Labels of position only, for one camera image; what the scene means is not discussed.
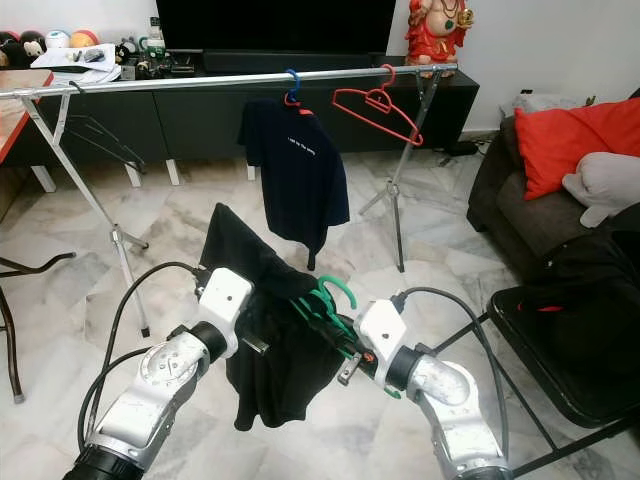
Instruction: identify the black round plush toy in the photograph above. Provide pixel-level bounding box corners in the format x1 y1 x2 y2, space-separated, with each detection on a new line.
0 35 23 66
20 33 46 63

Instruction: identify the white paper stack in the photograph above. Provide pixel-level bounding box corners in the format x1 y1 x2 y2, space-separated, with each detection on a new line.
30 43 121 86

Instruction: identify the red cushion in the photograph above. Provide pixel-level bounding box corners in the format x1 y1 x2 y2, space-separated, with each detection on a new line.
513 97 640 201

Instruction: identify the black flat-screen television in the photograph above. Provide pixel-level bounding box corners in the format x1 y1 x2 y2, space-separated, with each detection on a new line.
155 0 398 53

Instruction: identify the plain black T-shirt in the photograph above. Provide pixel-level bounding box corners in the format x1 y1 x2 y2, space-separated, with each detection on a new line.
198 203 361 431

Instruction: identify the red plastic hanger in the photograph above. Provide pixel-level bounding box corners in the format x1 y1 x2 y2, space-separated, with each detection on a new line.
332 63 425 148

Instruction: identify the blue hanger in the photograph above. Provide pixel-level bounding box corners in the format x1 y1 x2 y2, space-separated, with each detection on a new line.
284 68 303 106

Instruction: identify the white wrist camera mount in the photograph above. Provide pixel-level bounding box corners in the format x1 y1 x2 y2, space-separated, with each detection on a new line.
198 267 253 361
355 298 409 389

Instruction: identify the lace-covered side table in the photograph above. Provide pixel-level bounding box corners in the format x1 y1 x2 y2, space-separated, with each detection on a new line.
500 92 576 119

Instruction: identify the grey seal plush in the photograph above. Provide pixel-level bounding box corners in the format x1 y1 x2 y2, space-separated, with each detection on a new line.
562 152 640 229

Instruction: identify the red laughing Buddha statue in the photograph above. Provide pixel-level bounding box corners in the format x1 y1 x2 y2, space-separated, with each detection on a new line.
405 0 474 66

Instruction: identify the black folding chair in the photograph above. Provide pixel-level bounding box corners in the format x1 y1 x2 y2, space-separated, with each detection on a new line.
435 285 640 476

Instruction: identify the navy T-shirt white print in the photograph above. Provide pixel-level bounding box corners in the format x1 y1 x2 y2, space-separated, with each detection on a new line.
238 98 351 271

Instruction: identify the silver clothes rack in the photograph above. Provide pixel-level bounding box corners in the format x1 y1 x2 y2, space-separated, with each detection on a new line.
0 63 459 339

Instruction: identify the marble-top folding table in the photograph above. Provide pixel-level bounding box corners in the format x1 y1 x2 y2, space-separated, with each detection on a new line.
0 68 76 404

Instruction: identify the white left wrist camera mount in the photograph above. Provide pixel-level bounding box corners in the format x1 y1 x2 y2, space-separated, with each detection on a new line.
198 267 253 361

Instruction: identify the black TV console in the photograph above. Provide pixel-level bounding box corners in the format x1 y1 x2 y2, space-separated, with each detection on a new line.
25 68 479 191

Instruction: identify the dark grey fabric sofa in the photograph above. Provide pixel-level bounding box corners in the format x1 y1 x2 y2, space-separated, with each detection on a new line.
467 95 640 286

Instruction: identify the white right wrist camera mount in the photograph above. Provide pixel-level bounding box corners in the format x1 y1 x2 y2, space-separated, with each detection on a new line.
355 298 409 389

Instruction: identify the green plastic hanger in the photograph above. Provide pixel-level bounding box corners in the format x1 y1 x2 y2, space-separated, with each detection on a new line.
288 275 403 399

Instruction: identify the black wire hanger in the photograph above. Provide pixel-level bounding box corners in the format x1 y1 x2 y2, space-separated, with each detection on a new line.
68 83 146 176

